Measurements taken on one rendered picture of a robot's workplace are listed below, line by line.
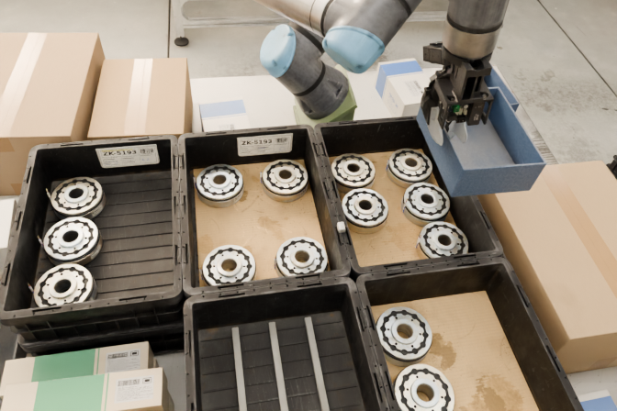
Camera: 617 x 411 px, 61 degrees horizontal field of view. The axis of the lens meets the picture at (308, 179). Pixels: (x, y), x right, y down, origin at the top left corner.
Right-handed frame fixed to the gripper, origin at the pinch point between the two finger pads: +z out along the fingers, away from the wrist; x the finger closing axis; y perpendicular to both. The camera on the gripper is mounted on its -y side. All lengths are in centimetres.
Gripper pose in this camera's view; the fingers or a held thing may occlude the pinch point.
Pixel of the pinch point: (441, 134)
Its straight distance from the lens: 94.9
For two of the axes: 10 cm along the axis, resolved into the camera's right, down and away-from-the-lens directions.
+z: 0.3, 6.4, 7.6
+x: 9.9, -1.2, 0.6
